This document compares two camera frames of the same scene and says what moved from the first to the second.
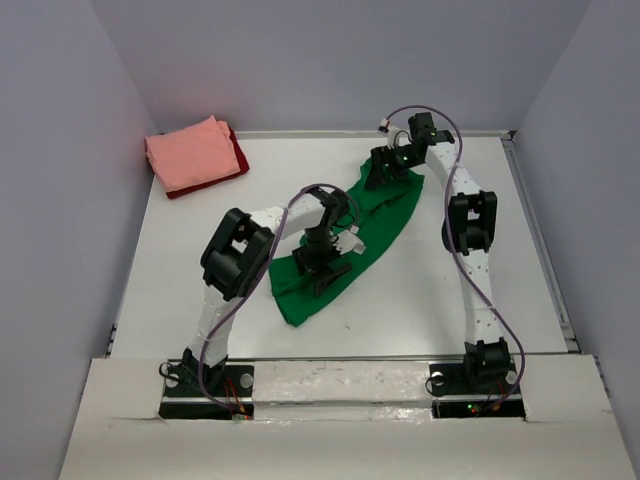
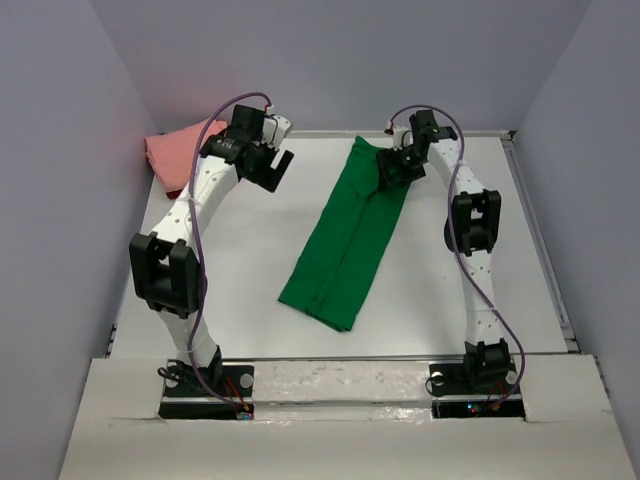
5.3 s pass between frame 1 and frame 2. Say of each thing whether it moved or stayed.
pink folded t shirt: stayed
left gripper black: moved
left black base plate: stayed
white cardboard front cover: stayed
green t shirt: moved
